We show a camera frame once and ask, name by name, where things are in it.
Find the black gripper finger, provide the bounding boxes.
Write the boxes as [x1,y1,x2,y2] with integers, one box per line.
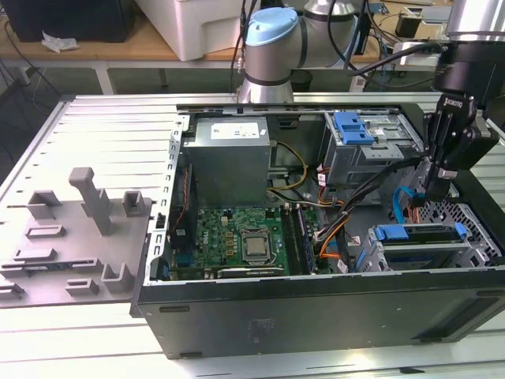
[424,112,442,201]
[436,126,500,201]

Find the orange red yellow power wire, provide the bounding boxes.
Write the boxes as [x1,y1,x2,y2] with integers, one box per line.
[410,193,429,226]

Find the blue data wire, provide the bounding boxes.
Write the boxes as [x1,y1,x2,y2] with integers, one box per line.
[393,184,421,227]

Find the hard disk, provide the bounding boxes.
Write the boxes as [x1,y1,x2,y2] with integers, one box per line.
[372,222,473,272]

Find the metal disk bay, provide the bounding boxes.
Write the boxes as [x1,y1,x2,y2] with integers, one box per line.
[366,223,494,273]

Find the small black box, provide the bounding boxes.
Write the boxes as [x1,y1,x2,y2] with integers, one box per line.
[395,11,420,39]

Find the blue plastic drive latch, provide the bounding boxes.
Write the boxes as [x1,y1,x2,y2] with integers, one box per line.
[333,111,374,145]

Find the grey metal drive cage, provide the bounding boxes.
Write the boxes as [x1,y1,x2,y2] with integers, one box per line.
[321,110,429,189]

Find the black trash bin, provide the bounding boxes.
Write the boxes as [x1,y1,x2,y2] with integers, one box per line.
[291,69,313,94]

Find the RAM stick with chips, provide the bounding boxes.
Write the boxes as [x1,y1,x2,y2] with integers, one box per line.
[295,205,317,273]

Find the black RAM slot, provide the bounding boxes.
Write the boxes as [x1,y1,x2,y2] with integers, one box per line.
[280,205,307,276]

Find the silver CPU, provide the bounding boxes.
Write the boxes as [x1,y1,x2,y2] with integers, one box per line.
[245,236,270,256]

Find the grey power supply unit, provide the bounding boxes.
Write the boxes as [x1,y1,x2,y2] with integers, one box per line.
[181,116,273,208]

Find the black open PC case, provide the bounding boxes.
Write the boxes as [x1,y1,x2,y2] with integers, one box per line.
[129,103,505,360]

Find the CPU socket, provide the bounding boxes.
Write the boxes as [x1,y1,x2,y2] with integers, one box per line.
[239,231,275,264]

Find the black graphics card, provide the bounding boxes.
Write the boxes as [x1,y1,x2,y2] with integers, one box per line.
[215,267,285,280]

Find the green motherboard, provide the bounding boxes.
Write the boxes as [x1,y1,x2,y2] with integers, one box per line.
[169,205,335,280]

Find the black case fan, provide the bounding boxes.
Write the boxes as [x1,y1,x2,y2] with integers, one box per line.
[171,161,198,253]

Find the white foam box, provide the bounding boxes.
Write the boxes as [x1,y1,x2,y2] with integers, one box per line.
[136,0,253,62]

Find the wooden desk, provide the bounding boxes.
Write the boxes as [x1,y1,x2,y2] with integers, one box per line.
[0,0,505,96]

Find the grey plastic parts rack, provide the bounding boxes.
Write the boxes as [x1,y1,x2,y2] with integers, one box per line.
[0,167,155,307]

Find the large black equipment case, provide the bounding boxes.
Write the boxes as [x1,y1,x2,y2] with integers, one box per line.
[6,0,135,43]

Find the crumpled white paper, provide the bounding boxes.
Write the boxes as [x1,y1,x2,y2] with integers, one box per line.
[41,32,80,54]

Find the RAM stick with white label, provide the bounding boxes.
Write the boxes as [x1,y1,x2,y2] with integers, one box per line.
[23,263,70,272]

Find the black camera cable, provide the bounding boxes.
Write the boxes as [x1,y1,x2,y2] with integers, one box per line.
[330,0,441,78]

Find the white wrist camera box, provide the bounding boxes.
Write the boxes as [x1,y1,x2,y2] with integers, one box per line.
[393,41,442,67]

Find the blue network cable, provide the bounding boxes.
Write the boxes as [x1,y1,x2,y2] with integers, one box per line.
[378,35,392,92]

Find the black wire bundle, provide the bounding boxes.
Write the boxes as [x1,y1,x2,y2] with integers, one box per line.
[313,156,429,246]

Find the yellow and black wires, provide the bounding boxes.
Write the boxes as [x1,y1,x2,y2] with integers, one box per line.
[267,141,309,194]

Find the orange data wire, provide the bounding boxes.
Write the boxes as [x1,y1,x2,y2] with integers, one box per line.
[317,232,344,261]

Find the black cable with silver plug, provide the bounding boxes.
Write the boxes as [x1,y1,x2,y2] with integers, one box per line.
[232,0,261,94]

